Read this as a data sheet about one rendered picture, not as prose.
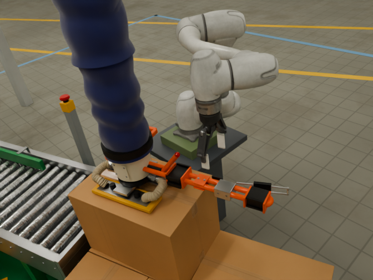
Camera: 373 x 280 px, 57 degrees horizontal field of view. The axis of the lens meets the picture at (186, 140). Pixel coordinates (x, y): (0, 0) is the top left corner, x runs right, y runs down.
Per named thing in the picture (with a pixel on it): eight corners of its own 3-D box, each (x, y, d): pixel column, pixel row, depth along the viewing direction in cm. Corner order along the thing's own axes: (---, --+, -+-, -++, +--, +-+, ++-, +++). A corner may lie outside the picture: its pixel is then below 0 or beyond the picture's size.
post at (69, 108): (98, 205, 294) (59, 103, 237) (102, 199, 299) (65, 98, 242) (104, 206, 291) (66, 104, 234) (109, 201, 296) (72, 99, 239)
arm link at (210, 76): (194, 105, 113) (233, 98, 113) (188, 60, 104) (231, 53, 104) (190, 90, 121) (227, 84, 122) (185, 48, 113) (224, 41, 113)
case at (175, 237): (90, 247, 189) (66, 194, 166) (134, 199, 216) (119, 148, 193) (182, 293, 161) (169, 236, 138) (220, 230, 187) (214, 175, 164)
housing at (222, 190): (213, 196, 138) (213, 189, 135) (221, 186, 142) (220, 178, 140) (230, 201, 134) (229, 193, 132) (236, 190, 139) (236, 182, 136)
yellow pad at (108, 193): (91, 193, 164) (89, 185, 161) (105, 179, 170) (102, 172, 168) (150, 214, 148) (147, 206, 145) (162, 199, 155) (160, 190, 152)
